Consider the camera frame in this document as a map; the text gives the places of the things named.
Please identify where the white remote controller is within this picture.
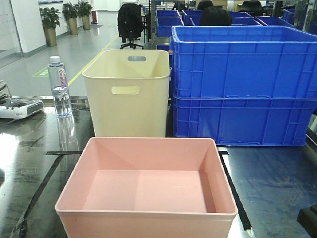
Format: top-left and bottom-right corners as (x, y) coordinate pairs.
(0, 98), (44, 119)

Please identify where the cream plastic bin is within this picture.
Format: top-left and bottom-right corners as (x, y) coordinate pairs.
(82, 50), (170, 137)

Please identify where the blue plastic crate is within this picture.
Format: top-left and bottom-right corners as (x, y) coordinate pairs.
(172, 97), (317, 146)
(171, 26), (317, 99)

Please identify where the upper blue plastic crate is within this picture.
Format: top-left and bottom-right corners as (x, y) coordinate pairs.
(171, 26), (317, 99)

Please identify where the potted plant gold pot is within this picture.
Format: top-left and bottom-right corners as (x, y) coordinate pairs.
(40, 7), (61, 47)

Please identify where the clear water bottle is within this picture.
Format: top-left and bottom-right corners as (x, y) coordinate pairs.
(48, 56), (72, 118)

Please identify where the pink plastic bin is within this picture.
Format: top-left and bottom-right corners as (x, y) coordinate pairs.
(55, 137), (237, 238)

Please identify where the lower blue plastic crate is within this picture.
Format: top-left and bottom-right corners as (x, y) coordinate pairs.
(172, 97), (317, 146)

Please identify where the black office chair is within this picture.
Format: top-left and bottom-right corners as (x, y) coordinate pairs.
(117, 3), (144, 50)

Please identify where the person with black hair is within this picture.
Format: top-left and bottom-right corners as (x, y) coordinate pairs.
(199, 6), (233, 26)

